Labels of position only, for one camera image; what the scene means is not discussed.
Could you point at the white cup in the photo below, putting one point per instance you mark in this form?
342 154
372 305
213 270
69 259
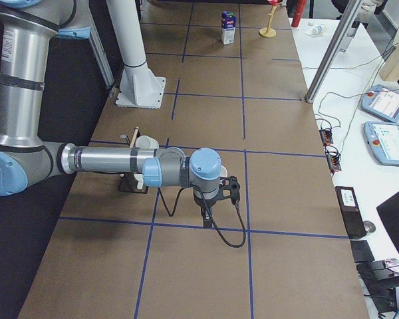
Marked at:
223 172

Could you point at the white ribbed mug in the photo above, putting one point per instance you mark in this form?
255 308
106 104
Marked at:
146 142

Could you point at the lower teach pendant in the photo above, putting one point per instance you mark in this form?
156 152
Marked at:
383 141

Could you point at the white small bottle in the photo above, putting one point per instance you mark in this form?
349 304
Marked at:
316 30

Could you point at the upper orange terminal block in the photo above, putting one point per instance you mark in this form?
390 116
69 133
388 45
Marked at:
326 136

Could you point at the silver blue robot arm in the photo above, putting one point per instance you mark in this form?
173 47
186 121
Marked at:
26 160

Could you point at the wooden stand with round base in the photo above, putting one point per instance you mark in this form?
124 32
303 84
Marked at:
268 32

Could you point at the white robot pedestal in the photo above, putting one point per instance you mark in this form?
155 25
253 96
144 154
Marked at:
139 87

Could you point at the blue white milk carton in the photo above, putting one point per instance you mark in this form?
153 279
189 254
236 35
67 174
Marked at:
228 25

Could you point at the black mug rack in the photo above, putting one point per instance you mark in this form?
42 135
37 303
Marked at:
128 182

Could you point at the silver round knob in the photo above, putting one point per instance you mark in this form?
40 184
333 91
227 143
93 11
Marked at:
369 227

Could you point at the aluminium frame post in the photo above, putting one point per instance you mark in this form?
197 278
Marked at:
345 22

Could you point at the orange terminal block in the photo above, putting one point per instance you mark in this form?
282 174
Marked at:
326 136
333 160

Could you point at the black monitor stand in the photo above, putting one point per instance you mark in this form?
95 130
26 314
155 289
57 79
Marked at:
381 278

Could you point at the red bottle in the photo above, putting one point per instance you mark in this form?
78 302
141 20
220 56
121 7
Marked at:
299 8

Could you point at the teach pendant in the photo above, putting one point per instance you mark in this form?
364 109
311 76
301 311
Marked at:
383 141
381 102

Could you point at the upper teach pendant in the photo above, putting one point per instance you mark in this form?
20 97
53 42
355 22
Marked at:
381 102

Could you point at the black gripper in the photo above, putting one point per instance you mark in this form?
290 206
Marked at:
206 205

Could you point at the black box with label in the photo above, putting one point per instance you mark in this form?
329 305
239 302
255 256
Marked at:
350 212

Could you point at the lower orange terminal block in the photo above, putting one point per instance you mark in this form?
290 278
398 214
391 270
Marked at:
333 160

